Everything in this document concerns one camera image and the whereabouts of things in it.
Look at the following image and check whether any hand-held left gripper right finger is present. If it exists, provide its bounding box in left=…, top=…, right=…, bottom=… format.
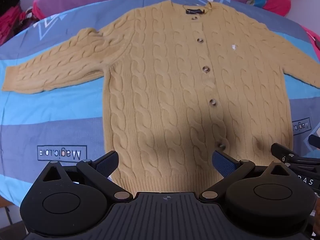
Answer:
left=199, top=151, right=292, bottom=203

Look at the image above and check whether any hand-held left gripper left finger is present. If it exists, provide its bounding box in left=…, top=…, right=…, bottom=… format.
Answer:
left=41, top=151, right=133, bottom=203

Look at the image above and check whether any tan cable-knit cardigan sweater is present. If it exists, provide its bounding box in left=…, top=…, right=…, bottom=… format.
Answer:
left=2, top=0, right=320, bottom=198

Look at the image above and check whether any person's right forearm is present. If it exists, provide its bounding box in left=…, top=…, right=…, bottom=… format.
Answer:
left=313, top=197, right=320, bottom=232

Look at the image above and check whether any red clothes pile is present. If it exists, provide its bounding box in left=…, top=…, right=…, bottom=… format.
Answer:
left=0, top=5, right=38, bottom=46

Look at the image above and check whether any blue grey striped bedsheet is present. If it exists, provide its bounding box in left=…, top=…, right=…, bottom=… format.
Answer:
left=0, top=0, right=320, bottom=207

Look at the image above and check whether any pink red cloth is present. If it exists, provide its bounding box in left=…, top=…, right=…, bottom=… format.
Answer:
left=301, top=25, right=320, bottom=63

